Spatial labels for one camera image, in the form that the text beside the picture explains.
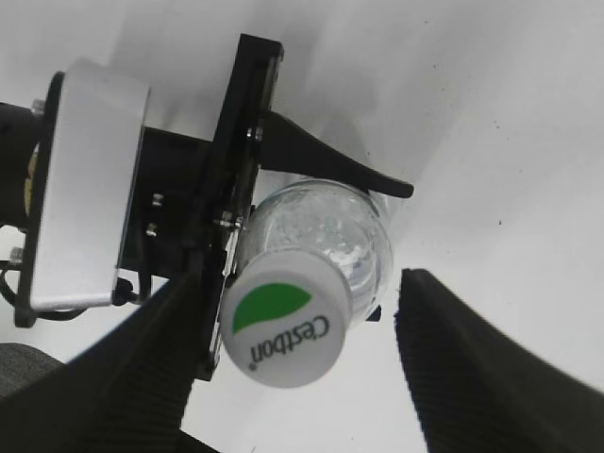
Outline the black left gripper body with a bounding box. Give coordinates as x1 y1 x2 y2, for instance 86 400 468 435
121 34 284 380

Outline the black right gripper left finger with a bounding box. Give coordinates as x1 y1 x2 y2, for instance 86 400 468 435
1 277 203 452

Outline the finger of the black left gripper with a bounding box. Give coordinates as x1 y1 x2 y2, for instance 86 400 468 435
260 111 414 198
364 304 382 323

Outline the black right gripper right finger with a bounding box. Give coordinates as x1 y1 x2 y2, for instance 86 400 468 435
394 269 603 452

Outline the clear Cestbon water bottle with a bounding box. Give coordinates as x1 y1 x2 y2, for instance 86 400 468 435
239 178 394 327

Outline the white green bottle cap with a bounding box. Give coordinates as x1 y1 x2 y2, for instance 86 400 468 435
220 247 352 389

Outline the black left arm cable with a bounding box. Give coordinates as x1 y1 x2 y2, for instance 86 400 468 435
0 257 152 308

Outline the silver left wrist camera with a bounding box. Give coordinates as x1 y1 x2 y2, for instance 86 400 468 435
14 59 150 327

